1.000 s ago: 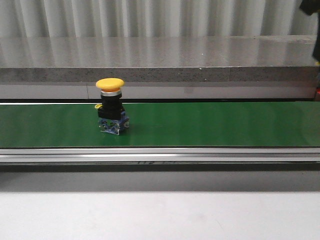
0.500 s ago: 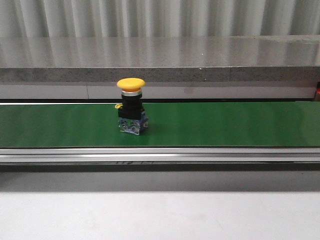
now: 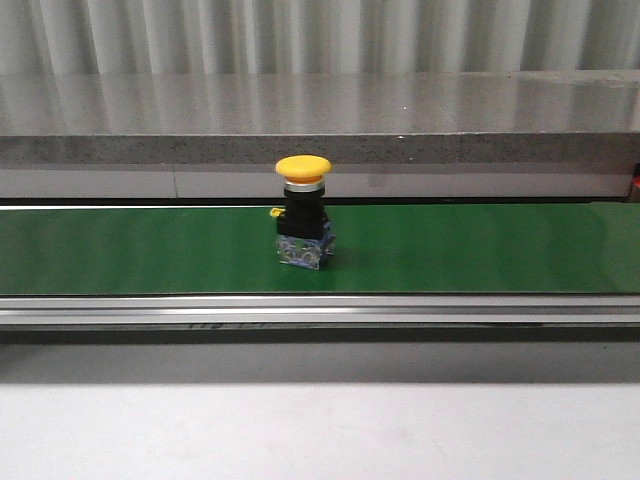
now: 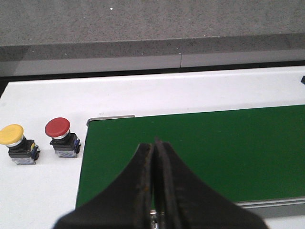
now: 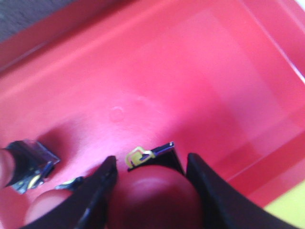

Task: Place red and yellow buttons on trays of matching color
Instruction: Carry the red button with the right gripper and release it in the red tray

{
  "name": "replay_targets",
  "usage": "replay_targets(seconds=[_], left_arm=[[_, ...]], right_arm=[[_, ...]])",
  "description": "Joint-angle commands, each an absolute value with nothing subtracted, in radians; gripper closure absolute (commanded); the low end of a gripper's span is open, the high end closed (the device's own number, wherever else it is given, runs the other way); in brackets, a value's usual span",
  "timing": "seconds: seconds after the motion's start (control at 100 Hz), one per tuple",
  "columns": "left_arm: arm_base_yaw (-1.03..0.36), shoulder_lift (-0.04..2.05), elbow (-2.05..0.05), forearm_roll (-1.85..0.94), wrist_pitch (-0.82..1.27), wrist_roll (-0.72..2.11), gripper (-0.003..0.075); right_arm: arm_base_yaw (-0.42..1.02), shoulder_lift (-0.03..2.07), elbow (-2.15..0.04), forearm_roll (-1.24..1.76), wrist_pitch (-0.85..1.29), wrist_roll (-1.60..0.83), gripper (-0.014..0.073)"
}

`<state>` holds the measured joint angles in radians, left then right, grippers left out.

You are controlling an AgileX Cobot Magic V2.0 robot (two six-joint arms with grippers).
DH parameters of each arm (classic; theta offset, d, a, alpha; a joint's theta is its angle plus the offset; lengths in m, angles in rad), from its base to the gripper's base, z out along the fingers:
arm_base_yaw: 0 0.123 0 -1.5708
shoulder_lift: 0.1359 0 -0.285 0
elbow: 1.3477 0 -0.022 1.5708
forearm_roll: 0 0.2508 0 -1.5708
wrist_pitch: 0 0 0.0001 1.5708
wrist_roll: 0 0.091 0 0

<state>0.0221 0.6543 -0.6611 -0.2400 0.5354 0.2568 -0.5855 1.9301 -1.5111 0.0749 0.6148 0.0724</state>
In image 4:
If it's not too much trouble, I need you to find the grey speckled stone countertop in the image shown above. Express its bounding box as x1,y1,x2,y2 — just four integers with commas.
0,0,305,62

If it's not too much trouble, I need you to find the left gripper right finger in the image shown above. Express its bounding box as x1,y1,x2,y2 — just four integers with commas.
153,139,267,229

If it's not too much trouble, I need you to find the green conveyor belt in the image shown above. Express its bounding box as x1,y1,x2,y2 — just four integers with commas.
77,105,305,206

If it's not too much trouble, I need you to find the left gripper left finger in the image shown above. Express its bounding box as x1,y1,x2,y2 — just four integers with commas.
54,144,154,229

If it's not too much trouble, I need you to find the yellow button far row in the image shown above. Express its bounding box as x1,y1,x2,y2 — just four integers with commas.
0,124,40,165

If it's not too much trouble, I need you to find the red button far row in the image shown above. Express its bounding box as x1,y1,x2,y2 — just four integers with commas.
45,117,81,158

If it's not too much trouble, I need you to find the far metal belt guard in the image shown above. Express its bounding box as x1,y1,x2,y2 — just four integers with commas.
86,115,135,126

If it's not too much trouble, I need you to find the aluminium conveyor side rail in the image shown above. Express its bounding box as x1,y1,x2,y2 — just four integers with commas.
235,197,305,219

